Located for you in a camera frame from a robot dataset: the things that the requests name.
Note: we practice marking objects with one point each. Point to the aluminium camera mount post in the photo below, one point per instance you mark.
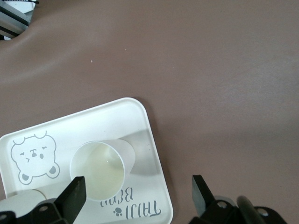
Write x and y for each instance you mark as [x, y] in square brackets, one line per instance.
[11, 16]

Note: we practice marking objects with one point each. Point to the white IKEA cup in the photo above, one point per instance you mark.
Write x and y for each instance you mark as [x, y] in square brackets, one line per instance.
[102, 168]
[21, 200]

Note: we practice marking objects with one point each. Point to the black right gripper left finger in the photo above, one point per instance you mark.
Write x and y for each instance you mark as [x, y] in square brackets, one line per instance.
[72, 200]

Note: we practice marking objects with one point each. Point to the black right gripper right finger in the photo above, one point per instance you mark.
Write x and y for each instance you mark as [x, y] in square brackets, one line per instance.
[203, 203]

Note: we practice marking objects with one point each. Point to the white bear print tray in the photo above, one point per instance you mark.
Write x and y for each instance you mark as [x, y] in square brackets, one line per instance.
[105, 121]

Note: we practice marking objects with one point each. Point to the brown table mat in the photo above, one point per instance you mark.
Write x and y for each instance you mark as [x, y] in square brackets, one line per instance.
[187, 70]

